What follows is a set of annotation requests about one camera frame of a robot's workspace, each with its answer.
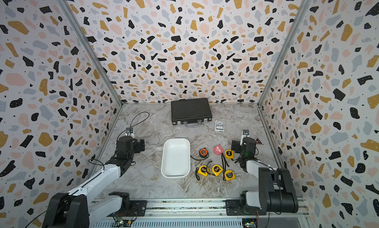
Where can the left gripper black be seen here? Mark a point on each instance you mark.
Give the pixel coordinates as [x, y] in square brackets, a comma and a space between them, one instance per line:
[137, 148]

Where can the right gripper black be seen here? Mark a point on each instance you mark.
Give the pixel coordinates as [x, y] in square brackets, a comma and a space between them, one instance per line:
[237, 144]

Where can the yellow tape measure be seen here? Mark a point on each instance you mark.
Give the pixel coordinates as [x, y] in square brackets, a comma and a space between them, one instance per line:
[229, 154]
[217, 170]
[229, 175]
[201, 171]

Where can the pink tape measure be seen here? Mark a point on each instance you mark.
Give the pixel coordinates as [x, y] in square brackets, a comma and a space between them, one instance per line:
[218, 150]

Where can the orange black tape measure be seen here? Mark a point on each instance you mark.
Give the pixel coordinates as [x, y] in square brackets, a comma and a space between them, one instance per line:
[203, 154]

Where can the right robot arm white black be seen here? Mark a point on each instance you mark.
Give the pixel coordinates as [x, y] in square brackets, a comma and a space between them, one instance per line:
[276, 192]

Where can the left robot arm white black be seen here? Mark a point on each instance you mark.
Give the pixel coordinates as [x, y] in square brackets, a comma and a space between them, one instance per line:
[76, 209]

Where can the playing card deck box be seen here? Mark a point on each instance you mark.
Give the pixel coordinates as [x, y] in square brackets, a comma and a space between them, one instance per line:
[220, 126]

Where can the white plastic storage box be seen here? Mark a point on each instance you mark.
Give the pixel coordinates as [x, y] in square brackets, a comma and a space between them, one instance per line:
[176, 158]

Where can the black metal-trimmed carrying case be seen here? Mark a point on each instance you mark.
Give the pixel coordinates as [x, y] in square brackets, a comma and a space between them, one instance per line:
[190, 111]

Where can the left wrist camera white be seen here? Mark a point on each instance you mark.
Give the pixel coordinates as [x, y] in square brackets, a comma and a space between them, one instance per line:
[129, 132]

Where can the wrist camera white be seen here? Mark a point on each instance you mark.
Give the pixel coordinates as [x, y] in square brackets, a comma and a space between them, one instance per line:
[245, 133]
[129, 132]

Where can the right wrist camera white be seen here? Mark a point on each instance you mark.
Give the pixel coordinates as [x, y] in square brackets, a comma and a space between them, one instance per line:
[245, 133]

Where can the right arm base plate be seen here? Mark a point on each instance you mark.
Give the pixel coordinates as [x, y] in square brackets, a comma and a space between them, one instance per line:
[235, 207]

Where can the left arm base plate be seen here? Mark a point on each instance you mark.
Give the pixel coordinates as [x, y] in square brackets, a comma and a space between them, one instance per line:
[135, 208]

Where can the aluminium front rail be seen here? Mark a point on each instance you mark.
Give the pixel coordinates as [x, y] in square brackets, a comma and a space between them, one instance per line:
[192, 208]

